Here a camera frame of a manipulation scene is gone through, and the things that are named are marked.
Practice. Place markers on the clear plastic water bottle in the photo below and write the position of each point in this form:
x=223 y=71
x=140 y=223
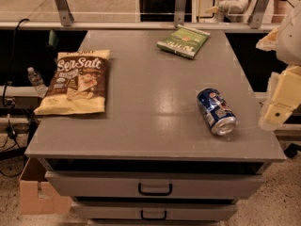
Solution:
x=37 y=82

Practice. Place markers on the blue pepsi can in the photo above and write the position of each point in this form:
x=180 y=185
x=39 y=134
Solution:
x=216 y=112

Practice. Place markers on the metal railing bracket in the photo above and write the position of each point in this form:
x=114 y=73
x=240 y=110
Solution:
x=179 y=12
x=256 y=17
x=64 y=12

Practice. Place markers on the left metal railing bracket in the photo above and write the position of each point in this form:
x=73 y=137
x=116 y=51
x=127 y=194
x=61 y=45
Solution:
x=64 y=12

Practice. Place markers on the grey drawer cabinet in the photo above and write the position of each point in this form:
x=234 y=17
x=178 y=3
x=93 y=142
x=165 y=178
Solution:
x=152 y=122

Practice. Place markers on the sea salt chips bag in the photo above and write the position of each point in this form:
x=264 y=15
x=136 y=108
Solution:
x=78 y=85

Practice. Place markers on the cardboard box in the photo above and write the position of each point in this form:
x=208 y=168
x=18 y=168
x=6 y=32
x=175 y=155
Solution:
x=37 y=196

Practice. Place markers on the green snack packet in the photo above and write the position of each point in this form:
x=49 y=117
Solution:
x=184 y=42

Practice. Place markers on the black chair base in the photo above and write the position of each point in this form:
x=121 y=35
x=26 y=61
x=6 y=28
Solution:
x=292 y=150

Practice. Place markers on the right metal railing bracket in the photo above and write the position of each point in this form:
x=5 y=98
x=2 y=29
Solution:
x=256 y=17

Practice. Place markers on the middle metal railing bracket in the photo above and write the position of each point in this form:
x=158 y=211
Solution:
x=179 y=12

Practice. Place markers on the top grey drawer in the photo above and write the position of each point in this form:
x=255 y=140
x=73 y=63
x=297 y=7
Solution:
x=154 y=185

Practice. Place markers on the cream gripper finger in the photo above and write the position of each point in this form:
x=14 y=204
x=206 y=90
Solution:
x=283 y=97

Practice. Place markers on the grey drawer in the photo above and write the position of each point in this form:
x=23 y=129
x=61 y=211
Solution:
x=154 y=185
x=154 y=211

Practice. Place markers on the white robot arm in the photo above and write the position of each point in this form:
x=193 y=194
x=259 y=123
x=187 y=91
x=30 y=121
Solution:
x=285 y=40

